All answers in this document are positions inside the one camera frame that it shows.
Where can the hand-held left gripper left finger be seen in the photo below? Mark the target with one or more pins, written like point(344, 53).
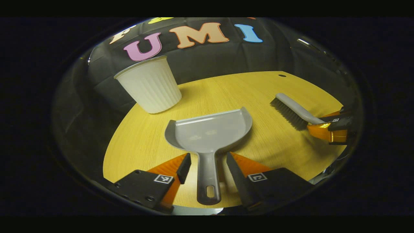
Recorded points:
point(185, 168)

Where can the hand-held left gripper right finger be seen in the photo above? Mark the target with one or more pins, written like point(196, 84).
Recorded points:
point(234, 174)

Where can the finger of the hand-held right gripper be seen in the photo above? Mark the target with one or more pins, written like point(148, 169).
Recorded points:
point(336, 114)
point(333, 131)

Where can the grey plastic dustpan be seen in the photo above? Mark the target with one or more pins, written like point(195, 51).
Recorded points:
point(210, 132)

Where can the small grey broom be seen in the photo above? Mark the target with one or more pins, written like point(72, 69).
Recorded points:
point(291, 111)

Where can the white ribbed garbage bin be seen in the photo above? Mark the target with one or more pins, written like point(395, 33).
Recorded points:
point(150, 87)

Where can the wooden desktop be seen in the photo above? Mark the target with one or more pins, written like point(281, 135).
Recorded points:
point(258, 97)

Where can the black backdrop cloth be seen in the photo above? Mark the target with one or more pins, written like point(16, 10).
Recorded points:
point(210, 61)

